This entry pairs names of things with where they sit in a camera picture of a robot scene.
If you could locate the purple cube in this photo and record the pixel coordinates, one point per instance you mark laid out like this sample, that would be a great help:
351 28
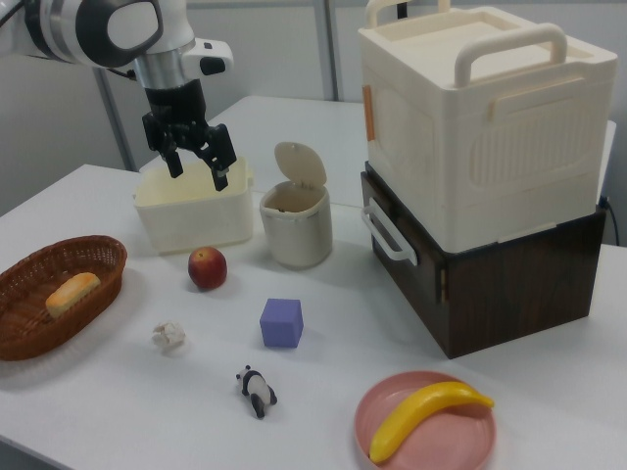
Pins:
280 325

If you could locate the cream plastic tub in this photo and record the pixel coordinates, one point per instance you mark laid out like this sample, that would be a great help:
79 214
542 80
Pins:
196 220

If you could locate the red apple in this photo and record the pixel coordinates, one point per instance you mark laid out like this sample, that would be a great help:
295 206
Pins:
207 268

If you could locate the brown wicker basket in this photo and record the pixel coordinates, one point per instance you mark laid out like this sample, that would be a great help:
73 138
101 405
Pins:
29 333

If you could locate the yellow banana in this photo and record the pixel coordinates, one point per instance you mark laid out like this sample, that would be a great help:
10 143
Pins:
421 408

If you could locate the pink plate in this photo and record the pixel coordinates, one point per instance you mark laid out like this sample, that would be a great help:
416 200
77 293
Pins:
441 440

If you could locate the bread loaf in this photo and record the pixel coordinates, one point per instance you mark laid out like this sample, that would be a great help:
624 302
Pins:
72 294

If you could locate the beige mini trash can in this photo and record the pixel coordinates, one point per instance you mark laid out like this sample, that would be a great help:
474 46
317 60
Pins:
294 230

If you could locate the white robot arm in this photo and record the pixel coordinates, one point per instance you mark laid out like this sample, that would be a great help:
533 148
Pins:
73 29

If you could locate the cream plastic storage box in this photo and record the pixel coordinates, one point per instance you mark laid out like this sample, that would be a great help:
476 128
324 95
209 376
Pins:
490 147

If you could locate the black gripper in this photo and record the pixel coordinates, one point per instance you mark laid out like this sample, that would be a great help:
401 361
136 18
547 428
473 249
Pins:
178 110

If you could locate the dark wood drawer box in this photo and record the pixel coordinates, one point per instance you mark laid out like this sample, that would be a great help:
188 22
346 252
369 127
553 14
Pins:
514 294

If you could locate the panda toy figure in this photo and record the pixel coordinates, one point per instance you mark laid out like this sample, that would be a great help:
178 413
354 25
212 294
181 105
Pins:
255 389

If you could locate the crumpled white paper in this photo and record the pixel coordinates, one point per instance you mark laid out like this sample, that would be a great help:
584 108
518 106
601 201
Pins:
169 337

